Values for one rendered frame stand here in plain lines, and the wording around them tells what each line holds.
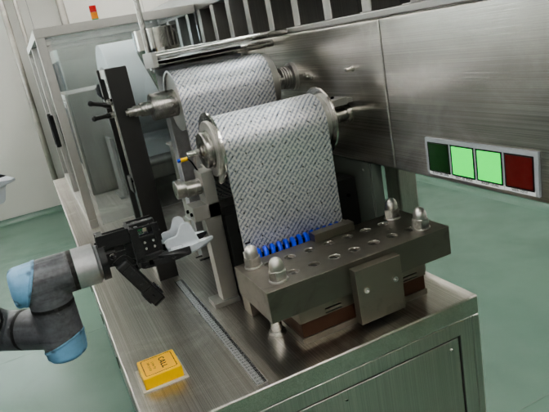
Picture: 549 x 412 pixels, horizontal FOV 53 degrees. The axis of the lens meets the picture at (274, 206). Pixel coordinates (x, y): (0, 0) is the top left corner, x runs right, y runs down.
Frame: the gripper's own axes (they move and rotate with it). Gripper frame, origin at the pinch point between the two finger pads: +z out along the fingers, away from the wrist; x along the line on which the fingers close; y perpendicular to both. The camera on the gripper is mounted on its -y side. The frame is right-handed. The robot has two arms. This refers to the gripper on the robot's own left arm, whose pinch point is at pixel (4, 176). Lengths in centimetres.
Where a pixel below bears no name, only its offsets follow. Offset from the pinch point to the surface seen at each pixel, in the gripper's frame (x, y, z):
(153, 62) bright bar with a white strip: 31.5, -24.3, 25.7
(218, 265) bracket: 56, 17, 15
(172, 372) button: 67, 23, -11
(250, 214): 64, 4, 17
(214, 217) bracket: 55, 6, 16
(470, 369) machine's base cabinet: 106, 35, 33
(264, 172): 65, -4, 21
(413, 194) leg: 77, 15, 68
